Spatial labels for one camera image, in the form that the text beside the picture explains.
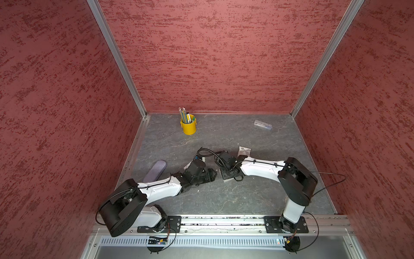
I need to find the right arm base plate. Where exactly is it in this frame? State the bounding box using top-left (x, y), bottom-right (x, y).
top-left (263, 216), bottom-right (309, 234)

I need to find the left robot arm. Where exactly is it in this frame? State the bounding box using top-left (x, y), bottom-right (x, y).
top-left (97, 159), bottom-right (217, 237)

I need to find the clear plastic pencil case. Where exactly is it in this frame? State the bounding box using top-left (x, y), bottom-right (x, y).
top-left (254, 120), bottom-right (272, 130)

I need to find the aluminium corner post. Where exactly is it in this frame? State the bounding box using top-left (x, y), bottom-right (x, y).
top-left (290, 0), bottom-right (364, 119)
top-left (87, 0), bottom-right (148, 119)

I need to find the right aluminium corner post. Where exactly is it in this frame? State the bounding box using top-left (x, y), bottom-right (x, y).
top-left (290, 0), bottom-right (364, 119)

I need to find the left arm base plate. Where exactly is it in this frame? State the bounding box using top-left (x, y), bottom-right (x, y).
top-left (137, 216), bottom-right (182, 234)

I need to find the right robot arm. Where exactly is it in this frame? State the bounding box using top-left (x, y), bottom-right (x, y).
top-left (215, 151), bottom-right (318, 234)

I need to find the bundle of coloured pencils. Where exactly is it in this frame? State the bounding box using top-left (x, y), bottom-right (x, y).
top-left (179, 107), bottom-right (193, 124)

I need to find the white slotted cable duct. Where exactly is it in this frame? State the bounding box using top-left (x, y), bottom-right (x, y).
top-left (99, 236), bottom-right (285, 250)

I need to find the black foam necklace insert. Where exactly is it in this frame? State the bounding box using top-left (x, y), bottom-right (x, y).
top-left (238, 146), bottom-right (251, 156)

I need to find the aluminium front rail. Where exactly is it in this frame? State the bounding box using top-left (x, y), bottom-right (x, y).
top-left (92, 213), bottom-right (355, 236)

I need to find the left aluminium corner post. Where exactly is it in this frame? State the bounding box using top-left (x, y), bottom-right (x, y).
top-left (87, 0), bottom-right (148, 119)

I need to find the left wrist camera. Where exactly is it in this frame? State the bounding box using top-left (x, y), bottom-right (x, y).
top-left (194, 155), bottom-right (205, 162)

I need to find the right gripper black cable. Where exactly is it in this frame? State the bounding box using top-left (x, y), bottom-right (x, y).
top-left (196, 147), bottom-right (227, 167)

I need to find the yellow pencil cup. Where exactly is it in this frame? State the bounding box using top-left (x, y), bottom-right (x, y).
top-left (180, 114), bottom-right (197, 136)

